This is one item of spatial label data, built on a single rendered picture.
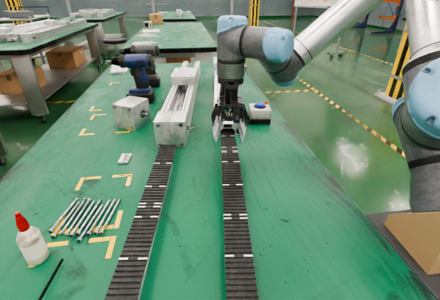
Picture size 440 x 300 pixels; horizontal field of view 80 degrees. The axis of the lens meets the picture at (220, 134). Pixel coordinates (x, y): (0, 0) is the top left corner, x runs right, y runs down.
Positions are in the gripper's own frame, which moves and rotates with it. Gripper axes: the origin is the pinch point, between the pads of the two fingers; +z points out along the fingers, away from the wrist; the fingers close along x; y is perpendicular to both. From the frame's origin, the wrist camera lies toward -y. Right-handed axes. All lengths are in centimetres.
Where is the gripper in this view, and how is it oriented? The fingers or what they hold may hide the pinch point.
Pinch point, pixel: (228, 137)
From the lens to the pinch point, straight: 83.6
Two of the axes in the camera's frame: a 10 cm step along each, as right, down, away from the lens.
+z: 0.0, 8.8, 4.7
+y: 0.1, 4.7, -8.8
